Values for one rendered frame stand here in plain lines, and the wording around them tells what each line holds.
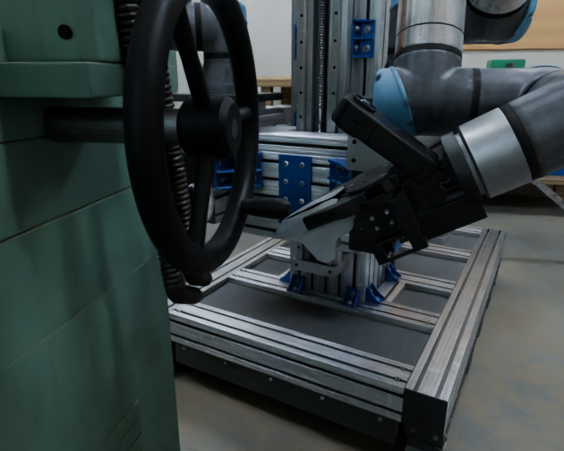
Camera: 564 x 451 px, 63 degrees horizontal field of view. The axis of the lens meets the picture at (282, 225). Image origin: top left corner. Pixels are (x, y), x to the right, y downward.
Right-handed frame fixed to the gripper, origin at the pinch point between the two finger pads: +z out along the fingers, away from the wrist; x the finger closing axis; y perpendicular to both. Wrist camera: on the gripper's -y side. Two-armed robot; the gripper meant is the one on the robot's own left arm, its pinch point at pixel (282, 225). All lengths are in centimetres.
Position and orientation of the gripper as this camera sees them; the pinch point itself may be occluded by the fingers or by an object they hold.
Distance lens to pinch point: 51.3
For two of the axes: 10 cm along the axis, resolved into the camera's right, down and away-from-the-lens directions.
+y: 4.8, 8.6, 2.0
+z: -8.4, 3.8, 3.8
